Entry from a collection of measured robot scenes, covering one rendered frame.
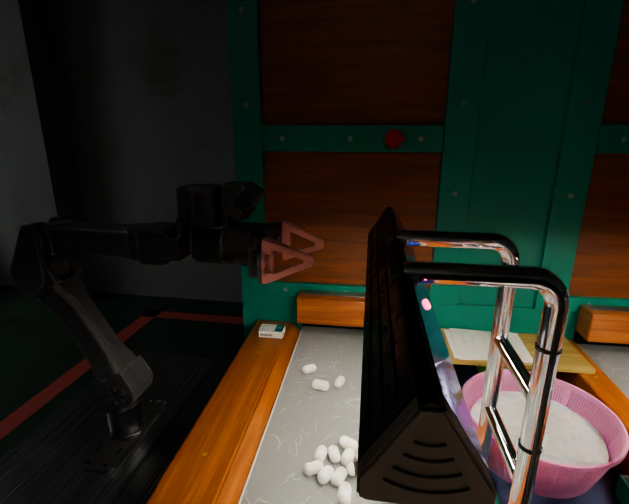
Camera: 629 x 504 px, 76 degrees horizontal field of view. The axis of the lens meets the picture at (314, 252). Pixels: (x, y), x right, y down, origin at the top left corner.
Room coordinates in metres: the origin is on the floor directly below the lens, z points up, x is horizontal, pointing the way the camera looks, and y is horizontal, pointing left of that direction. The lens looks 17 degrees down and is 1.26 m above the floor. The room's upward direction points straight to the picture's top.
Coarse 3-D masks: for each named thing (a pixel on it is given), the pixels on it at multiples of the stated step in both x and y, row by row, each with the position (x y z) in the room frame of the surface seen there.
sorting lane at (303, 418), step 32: (320, 352) 0.88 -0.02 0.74; (352, 352) 0.88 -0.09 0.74; (288, 384) 0.75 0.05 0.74; (352, 384) 0.75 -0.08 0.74; (288, 416) 0.64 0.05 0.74; (320, 416) 0.64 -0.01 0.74; (352, 416) 0.64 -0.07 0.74; (288, 448) 0.56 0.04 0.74; (256, 480) 0.50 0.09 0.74; (288, 480) 0.50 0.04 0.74; (352, 480) 0.50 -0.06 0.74
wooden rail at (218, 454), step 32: (256, 352) 0.83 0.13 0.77; (288, 352) 0.86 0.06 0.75; (224, 384) 0.71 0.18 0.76; (256, 384) 0.71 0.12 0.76; (224, 416) 0.61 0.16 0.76; (256, 416) 0.62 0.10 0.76; (192, 448) 0.54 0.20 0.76; (224, 448) 0.54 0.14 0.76; (256, 448) 0.56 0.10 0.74; (160, 480) 0.48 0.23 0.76; (192, 480) 0.47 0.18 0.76; (224, 480) 0.48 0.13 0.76
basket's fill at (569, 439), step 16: (480, 400) 0.71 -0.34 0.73; (512, 400) 0.70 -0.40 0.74; (512, 416) 0.65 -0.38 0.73; (560, 416) 0.66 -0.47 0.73; (576, 416) 0.65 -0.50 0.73; (512, 432) 0.62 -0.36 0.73; (560, 432) 0.61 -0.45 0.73; (576, 432) 0.62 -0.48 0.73; (592, 432) 0.61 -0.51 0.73; (544, 448) 0.57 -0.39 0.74; (560, 448) 0.57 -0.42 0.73; (576, 448) 0.57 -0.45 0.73; (592, 448) 0.58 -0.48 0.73; (576, 464) 0.54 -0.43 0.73; (592, 464) 0.54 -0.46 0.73
